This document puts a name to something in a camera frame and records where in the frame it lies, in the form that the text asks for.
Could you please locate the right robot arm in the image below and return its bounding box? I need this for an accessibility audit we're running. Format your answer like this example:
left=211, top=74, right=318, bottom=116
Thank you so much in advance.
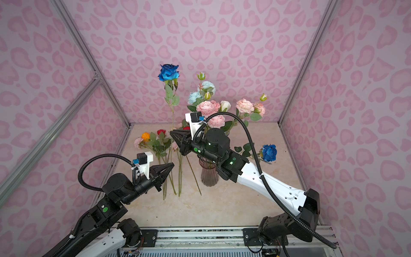
left=170, top=128, right=320, bottom=245

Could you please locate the white rose stem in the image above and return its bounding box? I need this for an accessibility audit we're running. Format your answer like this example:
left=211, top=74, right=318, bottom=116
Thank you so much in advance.
left=220, top=101, right=231, bottom=112

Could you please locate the orange rose stem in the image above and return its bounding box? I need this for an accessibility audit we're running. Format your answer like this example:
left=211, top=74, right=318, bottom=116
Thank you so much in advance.
left=134, top=132, right=169, bottom=200

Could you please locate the single red rose stem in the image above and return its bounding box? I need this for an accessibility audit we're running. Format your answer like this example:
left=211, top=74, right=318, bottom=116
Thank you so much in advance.
left=153, top=129, right=177, bottom=196

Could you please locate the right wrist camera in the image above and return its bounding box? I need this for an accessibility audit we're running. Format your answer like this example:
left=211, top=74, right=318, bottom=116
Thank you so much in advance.
left=185, top=111, right=205, bottom=140

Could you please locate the dark blue rose stem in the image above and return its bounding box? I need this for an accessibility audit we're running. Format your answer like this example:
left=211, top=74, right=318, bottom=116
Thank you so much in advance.
left=234, top=143, right=277, bottom=163

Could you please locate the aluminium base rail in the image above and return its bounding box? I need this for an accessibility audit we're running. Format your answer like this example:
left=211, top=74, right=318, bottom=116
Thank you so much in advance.
left=59, top=226, right=343, bottom=257

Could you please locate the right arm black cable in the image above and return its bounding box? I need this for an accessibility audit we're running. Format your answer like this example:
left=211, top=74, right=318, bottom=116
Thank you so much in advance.
left=192, top=111, right=337, bottom=250

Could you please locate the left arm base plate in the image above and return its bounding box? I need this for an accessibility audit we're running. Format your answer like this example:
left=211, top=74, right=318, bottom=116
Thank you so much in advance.
left=138, top=229, right=158, bottom=247

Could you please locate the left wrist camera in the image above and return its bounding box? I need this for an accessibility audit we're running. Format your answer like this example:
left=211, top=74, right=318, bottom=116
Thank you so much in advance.
left=132, top=152, right=154, bottom=180

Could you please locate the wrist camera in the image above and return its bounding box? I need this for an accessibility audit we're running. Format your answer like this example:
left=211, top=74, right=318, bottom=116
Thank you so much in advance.
left=185, top=111, right=205, bottom=140
left=132, top=152, right=154, bottom=180

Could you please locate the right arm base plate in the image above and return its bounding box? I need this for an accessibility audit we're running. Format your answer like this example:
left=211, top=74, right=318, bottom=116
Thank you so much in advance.
left=242, top=228, right=265, bottom=247

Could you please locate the pink rose stem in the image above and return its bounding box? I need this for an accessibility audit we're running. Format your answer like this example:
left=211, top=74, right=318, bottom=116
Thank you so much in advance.
left=235, top=94, right=268, bottom=126

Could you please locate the light blue rose stem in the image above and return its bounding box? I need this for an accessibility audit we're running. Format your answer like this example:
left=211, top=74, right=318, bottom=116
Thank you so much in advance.
left=187, top=72, right=216, bottom=106

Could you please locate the maroon grey glass vase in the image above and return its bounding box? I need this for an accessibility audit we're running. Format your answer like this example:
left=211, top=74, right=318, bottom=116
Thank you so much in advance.
left=199, top=158, right=219, bottom=187

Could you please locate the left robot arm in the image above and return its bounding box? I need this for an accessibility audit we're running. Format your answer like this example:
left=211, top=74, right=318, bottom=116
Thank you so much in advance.
left=45, top=163, right=174, bottom=257

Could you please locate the diagonal aluminium frame bar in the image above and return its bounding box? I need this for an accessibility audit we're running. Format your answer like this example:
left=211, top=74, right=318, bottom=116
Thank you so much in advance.
left=1, top=76, right=101, bottom=206

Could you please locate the large pink peony stem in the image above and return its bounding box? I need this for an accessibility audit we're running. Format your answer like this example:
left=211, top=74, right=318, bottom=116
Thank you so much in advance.
left=196, top=100, right=225, bottom=129

